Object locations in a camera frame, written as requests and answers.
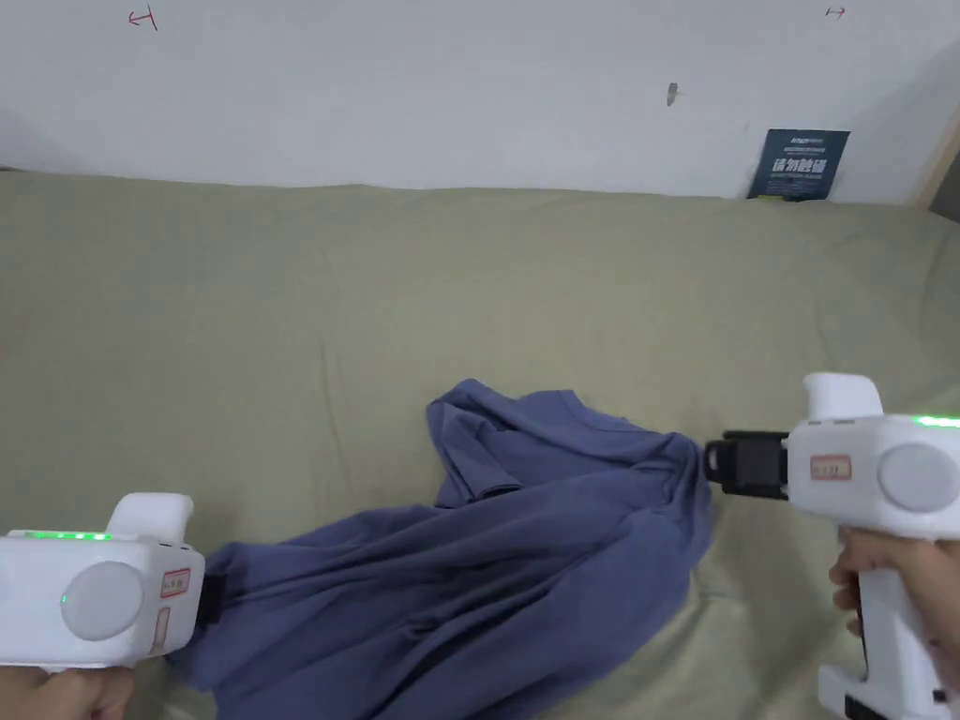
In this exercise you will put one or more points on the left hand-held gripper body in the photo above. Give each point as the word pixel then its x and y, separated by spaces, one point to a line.
pixel 112 577

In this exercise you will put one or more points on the bed with pale green sheet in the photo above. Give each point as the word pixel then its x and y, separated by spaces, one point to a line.
pixel 315 300

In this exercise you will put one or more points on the person's right hand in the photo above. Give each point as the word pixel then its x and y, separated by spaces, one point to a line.
pixel 937 570

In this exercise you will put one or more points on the dark blue printed sign card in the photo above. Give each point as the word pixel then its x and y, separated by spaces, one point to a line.
pixel 799 165

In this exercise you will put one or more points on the person's left hand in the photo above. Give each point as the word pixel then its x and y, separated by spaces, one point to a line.
pixel 67 694

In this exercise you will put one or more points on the dark blue shirt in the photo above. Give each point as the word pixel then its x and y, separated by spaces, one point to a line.
pixel 450 577

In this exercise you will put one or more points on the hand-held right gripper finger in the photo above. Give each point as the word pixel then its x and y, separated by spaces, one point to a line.
pixel 721 465

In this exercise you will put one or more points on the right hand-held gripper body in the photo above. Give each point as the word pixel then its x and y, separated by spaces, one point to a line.
pixel 847 472

